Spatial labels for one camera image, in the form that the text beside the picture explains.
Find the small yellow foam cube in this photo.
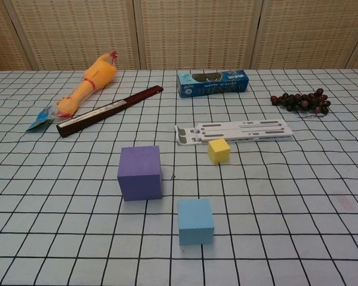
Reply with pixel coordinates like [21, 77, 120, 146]
[207, 138, 230, 165]

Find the large purple foam cube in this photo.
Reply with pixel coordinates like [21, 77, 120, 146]
[116, 145, 163, 202]

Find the medium light blue foam cube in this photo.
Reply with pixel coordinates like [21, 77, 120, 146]
[177, 198, 215, 246]

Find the blue cookie box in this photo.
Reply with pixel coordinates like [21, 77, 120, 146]
[177, 69, 250, 98]

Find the white folding laptop stand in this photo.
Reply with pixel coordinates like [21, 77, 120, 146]
[174, 119, 295, 147]

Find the dark red folded fan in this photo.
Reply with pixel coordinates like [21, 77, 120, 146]
[56, 85, 163, 139]

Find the yellow rubber chicken toy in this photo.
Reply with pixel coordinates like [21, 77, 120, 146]
[55, 49, 119, 119]

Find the bamboo folding screen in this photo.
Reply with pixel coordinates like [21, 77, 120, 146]
[0, 0, 358, 72]

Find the dark red grape bunch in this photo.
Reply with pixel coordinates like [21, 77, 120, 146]
[270, 88, 331, 120]

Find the blue checkered tablecloth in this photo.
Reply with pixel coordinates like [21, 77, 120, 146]
[0, 69, 358, 286]

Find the blue white small packet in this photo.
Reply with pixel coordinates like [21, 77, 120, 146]
[26, 104, 59, 133]

